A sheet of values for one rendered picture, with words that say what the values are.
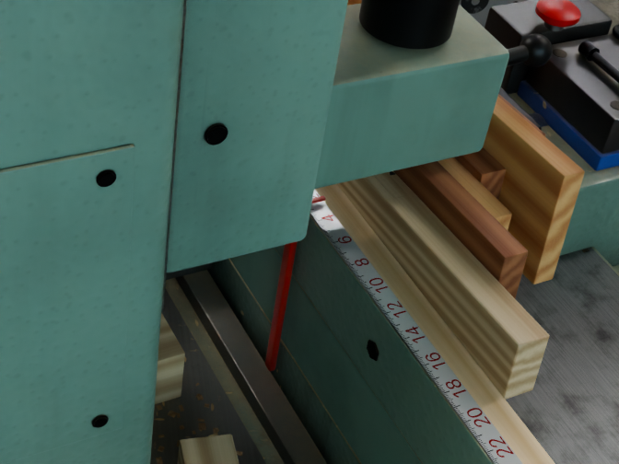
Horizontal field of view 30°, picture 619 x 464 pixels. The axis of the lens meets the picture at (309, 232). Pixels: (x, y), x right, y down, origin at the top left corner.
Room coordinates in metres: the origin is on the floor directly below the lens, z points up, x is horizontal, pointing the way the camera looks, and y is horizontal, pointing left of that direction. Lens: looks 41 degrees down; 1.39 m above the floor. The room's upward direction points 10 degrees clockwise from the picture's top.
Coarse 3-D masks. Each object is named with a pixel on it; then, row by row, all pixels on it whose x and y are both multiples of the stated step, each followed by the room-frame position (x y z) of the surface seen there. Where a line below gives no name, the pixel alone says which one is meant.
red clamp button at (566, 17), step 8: (544, 0) 0.70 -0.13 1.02; (552, 0) 0.70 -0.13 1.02; (560, 0) 0.70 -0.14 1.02; (536, 8) 0.70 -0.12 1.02; (544, 8) 0.69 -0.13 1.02; (552, 8) 0.69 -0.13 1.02; (560, 8) 0.69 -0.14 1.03; (568, 8) 0.69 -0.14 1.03; (576, 8) 0.70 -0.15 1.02; (544, 16) 0.69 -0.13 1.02; (552, 16) 0.69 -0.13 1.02; (560, 16) 0.69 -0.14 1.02; (568, 16) 0.69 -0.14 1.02; (576, 16) 0.69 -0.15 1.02; (552, 24) 0.69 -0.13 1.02; (560, 24) 0.68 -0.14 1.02; (568, 24) 0.68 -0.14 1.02
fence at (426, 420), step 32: (320, 256) 0.50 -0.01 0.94; (320, 288) 0.50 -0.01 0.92; (352, 288) 0.47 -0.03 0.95; (352, 320) 0.47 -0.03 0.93; (384, 320) 0.45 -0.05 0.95; (352, 352) 0.46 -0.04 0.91; (384, 352) 0.44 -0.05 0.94; (384, 384) 0.44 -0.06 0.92; (416, 384) 0.42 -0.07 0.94; (416, 416) 0.41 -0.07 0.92; (448, 416) 0.39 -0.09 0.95; (416, 448) 0.40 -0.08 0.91; (448, 448) 0.39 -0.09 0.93; (480, 448) 0.37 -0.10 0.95
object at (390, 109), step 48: (384, 48) 0.53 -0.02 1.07; (432, 48) 0.54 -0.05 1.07; (480, 48) 0.55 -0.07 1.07; (336, 96) 0.49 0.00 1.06; (384, 96) 0.51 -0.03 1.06; (432, 96) 0.52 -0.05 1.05; (480, 96) 0.54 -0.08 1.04; (336, 144) 0.49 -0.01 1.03; (384, 144) 0.51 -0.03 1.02; (432, 144) 0.53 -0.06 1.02; (480, 144) 0.55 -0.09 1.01
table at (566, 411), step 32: (256, 256) 0.56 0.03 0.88; (576, 256) 0.59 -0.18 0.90; (256, 288) 0.56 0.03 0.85; (544, 288) 0.56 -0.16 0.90; (576, 288) 0.56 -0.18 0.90; (608, 288) 0.57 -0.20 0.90; (288, 320) 0.52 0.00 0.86; (320, 320) 0.49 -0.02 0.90; (544, 320) 0.53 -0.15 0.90; (576, 320) 0.53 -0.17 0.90; (608, 320) 0.54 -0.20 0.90; (320, 352) 0.49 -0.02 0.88; (544, 352) 0.50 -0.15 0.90; (576, 352) 0.50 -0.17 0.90; (608, 352) 0.51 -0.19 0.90; (320, 384) 0.48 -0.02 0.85; (352, 384) 0.46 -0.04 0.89; (544, 384) 0.47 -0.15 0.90; (576, 384) 0.48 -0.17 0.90; (608, 384) 0.48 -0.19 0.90; (352, 416) 0.45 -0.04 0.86; (384, 416) 0.43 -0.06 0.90; (544, 416) 0.45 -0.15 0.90; (576, 416) 0.45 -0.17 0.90; (608, 416) 0.46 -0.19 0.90; (352, 448) 0.45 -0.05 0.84; (384, 448) 0.42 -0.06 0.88; (544, 448) 0.42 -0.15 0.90; (576, 448) 0.43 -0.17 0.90; (608, 448) 0.43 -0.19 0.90
